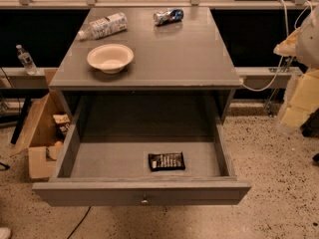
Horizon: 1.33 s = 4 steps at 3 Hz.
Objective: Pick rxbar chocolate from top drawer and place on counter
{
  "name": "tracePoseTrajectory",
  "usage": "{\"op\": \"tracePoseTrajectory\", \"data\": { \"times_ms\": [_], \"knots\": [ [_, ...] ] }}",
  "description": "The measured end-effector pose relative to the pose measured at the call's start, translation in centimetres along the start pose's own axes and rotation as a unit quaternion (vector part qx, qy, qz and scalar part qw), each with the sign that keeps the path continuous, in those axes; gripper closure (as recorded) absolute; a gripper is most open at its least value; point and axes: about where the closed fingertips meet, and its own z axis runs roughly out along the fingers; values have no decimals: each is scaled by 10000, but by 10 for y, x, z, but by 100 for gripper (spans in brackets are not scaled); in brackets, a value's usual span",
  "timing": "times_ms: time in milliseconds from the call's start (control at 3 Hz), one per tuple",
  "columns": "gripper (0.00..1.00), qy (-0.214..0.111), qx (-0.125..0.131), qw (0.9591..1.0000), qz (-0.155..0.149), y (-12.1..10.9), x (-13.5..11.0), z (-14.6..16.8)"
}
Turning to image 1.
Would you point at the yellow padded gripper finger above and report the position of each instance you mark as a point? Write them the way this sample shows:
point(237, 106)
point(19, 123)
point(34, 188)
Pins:
point(302, 94)

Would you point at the black rxbar chocolate wrapper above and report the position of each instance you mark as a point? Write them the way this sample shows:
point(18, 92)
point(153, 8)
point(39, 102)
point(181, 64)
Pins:
point(166, 161)

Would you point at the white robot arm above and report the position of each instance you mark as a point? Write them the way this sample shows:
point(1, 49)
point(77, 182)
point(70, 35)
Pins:
point(302, 94)

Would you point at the grey cabinet counter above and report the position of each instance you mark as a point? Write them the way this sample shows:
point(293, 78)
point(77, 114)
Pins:
point(186, 55)

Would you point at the metal drawer knob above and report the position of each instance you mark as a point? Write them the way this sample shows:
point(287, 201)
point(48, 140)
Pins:
point(144, 201)

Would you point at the grey open top drawer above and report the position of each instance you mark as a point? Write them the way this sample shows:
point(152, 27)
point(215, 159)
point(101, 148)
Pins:
point(105, 156)

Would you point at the crushed silver blue can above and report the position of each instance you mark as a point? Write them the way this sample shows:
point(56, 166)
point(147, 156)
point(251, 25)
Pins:
point(168, 16)

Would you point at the white paper bowl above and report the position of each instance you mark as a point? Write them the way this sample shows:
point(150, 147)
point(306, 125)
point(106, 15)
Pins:
point(110, 58)

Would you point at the lying clear water bottle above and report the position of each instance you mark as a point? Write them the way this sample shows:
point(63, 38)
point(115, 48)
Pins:
point(104, 27)

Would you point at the snack box in cardboard box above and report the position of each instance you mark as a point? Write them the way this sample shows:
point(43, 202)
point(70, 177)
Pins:
point(62, 122)

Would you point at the open cardboard box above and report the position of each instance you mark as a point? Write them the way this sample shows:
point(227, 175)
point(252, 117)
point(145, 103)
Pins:
point(39, 137)

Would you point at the standing small water bottle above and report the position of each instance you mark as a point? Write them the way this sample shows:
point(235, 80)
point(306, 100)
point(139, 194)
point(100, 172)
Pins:
point(26, 60)

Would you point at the white shoe tip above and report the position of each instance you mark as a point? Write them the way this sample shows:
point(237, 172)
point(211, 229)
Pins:
point(5, 233)

